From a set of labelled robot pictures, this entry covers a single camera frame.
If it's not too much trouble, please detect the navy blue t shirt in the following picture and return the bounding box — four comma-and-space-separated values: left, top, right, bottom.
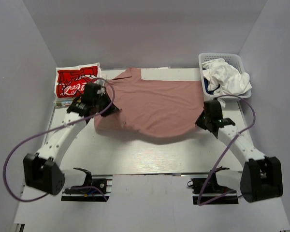
204, 79, 220, 95

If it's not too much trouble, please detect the pink t shirt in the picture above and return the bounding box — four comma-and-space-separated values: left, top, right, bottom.
94, 68, 203, 139

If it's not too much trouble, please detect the white t shirt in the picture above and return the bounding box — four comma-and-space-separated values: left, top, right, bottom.
201, 58, 252, 108

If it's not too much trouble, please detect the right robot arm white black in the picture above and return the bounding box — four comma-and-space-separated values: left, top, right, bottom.
195, 99, 283, 206

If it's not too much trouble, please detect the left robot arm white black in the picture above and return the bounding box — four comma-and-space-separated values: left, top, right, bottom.
23, 82, 119, 195

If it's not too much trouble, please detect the folded cartoon print shirt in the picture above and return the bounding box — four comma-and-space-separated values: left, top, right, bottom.
53, 63, 109, 107

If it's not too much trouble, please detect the red coca cola shirt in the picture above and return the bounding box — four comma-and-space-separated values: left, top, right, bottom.
55, 62, 102, 99

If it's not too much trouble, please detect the white plastic basket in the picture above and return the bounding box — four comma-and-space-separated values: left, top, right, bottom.
198, 53, 254, 102

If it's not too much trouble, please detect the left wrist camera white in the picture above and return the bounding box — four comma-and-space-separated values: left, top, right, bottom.
95, 79, 107, 95

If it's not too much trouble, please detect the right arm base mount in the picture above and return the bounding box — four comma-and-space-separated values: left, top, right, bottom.
187, 174, 239, 205

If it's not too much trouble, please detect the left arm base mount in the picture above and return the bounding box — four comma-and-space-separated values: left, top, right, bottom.
61, 168, 113, 202

